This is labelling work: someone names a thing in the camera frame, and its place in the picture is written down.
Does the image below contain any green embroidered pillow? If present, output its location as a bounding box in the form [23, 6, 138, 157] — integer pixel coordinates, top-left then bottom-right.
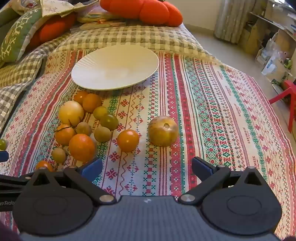
[0, 5, 43, 67]

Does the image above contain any orange mandarin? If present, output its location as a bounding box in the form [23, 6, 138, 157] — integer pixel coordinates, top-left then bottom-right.
[69, 134, 96, 162]

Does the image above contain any patterned beige curtain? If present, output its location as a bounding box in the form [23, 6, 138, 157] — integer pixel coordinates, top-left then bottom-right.
[214, 0, 252, 44]

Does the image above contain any plastic bag with items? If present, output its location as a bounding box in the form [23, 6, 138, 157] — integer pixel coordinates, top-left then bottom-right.
[70, 13, 139, 32]

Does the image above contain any striped embroidered tablecloth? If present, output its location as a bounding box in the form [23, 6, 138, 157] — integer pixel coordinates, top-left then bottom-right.
[0, 47, 296, 240]

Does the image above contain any large yellow round fruit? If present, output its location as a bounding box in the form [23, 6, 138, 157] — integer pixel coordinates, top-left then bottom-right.
[58, 101, 84, 127]

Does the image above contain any large orange pumpkin cushion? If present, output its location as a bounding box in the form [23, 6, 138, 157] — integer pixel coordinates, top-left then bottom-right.
[100, 0, 184, 27]

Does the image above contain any white plastic bag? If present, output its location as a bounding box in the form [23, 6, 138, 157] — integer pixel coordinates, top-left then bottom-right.
[261, 56, 278, 76]

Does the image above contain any cluttered wooden shelf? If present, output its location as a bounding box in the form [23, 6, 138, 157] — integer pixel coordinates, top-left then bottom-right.
[238, 0, 296, 79]

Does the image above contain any beige floral cloth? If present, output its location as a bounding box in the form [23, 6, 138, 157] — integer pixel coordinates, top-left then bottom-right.
[11, 0, 102, 18]

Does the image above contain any large olive brown fruit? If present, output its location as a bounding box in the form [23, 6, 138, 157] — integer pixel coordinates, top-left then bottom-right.
[148, 115, 179, 147]

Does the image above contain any olive green tomato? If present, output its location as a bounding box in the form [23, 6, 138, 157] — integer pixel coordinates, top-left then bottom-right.
[100, 113, 119, 131]

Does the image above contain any small orange pumpkin cushion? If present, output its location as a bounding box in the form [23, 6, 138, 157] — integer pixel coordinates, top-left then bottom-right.
[29, 13, 78, 48]

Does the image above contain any small orange tomato with stem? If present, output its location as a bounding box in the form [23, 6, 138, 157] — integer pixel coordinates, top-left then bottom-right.
[55, 124, 76, 146]

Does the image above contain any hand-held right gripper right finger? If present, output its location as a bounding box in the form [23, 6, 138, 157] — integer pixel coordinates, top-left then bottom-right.
[178, 156, 270, 205]

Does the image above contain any white ribbed plate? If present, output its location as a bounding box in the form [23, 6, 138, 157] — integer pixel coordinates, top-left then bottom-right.
[71, 44, 160, 90]

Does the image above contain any small yellow-green fruit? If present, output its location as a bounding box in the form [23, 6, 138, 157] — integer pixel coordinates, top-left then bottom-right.
[51, 148, 67, 163]
[76, 122, 92, 136]
[93, 106, 109, 120]
[94, 126, 112, 143]

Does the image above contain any red plastic chair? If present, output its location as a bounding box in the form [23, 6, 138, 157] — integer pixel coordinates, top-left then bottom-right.
[268, 80, 296, 133]

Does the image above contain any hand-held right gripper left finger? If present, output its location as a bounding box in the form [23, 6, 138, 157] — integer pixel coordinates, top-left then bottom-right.
[28, 157, 116, 205]

